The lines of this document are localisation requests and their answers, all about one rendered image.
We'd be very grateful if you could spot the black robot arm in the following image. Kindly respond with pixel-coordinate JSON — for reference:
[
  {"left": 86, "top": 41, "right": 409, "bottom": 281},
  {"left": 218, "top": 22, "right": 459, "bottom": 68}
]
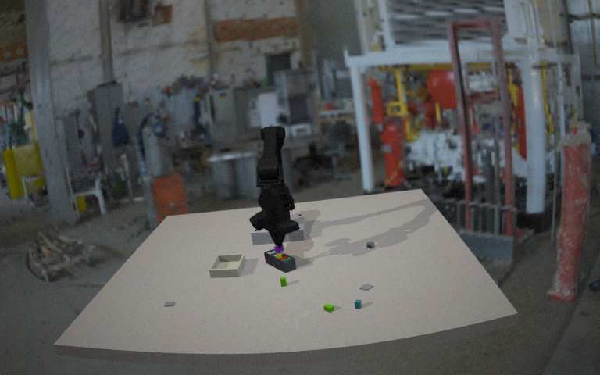
[{"left": 249, "top": 126, "right": 295, "bottom": 230}]

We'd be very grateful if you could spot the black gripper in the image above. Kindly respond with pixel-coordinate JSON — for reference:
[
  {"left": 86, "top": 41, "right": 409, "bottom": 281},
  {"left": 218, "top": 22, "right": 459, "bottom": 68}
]
[{"left": 265, "top": 201, "right": 299, "bottom": 248}]

